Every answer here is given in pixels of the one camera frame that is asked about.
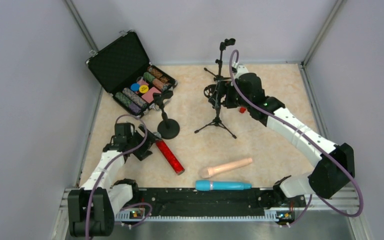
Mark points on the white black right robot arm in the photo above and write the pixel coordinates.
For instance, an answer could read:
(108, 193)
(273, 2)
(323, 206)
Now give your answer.
(333, 164)

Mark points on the black round-base mic stand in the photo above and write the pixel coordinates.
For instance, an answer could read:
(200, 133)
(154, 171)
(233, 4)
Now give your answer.
(168, 128)

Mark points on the black shock-mount tripod stand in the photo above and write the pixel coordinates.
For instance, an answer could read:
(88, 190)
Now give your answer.
(214, 93)

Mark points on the beige microphone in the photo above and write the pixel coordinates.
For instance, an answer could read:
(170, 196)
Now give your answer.
(210, 171)

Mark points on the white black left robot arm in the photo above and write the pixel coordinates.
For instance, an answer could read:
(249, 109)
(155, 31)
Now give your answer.
(92, 207)

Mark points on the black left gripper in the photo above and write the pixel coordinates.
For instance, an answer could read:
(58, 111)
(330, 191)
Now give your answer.
(144, 143)

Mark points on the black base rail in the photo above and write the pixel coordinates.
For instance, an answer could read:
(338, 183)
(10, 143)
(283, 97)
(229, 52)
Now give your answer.
(190, 205)

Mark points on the black tall tripod mic stand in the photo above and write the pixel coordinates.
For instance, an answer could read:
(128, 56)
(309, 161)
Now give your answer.
(222, 47)

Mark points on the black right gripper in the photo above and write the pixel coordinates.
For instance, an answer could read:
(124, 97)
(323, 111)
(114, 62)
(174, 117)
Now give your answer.
(221, 93)

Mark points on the red toy brick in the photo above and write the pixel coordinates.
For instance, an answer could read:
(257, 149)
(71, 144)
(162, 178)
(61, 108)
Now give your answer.
(242, 110)

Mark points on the red glitter microphone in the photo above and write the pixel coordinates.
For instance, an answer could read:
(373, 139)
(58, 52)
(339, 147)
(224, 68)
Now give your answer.
(168, 154)

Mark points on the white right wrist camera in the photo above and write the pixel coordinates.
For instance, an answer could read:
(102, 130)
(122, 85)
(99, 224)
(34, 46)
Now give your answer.
(238, 70)

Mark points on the light blue microphone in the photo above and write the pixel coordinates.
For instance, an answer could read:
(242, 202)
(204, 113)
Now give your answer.
(209, 185)

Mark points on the black poker chip case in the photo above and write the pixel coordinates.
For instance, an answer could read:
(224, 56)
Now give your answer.
(125, 71)

